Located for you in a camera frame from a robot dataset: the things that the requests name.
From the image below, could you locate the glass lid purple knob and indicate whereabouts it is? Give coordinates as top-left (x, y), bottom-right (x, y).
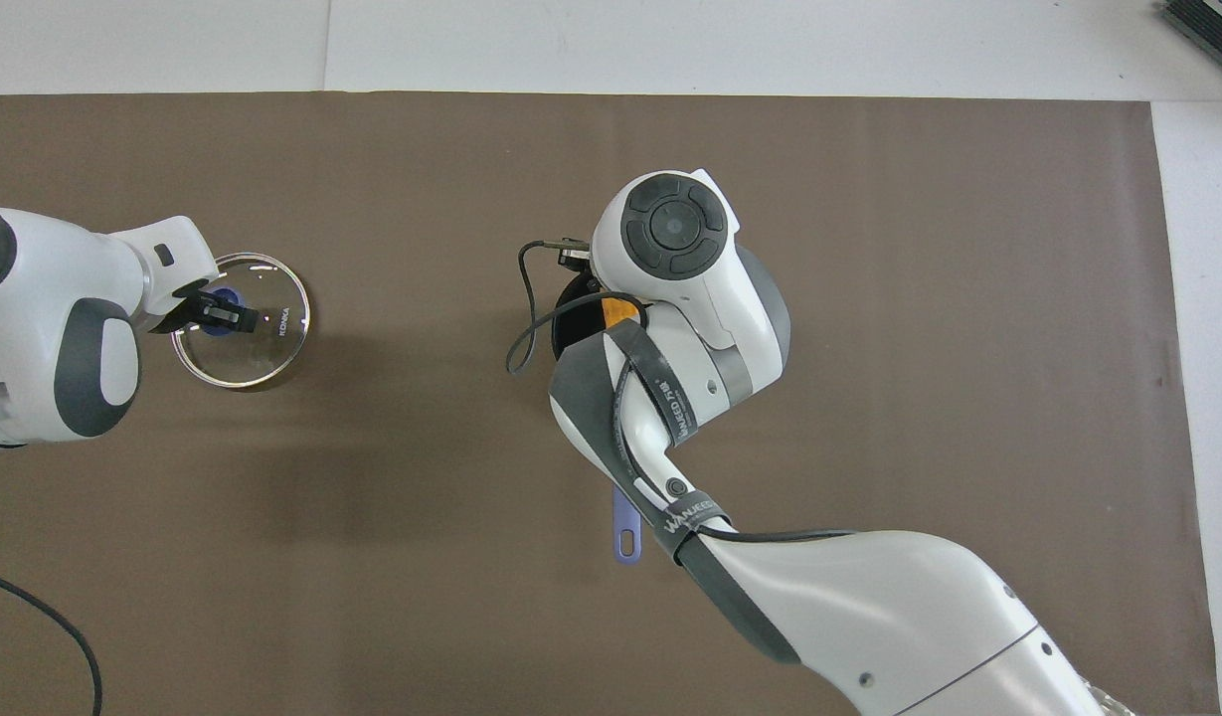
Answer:
top-left (170, 252), bottom-right (312, 390)

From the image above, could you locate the brown table mat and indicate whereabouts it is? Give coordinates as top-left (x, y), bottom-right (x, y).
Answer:
top-left (0, 92), bottom-right (1222, 716)

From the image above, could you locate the dark blue saucepan purple handle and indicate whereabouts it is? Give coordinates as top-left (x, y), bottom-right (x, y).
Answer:
top-left (551, 272), bottom-right (653, 566)

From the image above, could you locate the black ribbed device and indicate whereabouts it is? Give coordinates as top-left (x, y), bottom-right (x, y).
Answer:
top-left (1160, 0), bottom-right (1222, 84)

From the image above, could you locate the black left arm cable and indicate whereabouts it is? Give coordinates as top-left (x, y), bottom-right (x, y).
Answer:
top-left (0, 566), bottom-right (105, 716)

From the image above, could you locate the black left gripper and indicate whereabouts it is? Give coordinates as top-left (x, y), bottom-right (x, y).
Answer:
top-left (149, 280), bottom-right (264, 336)

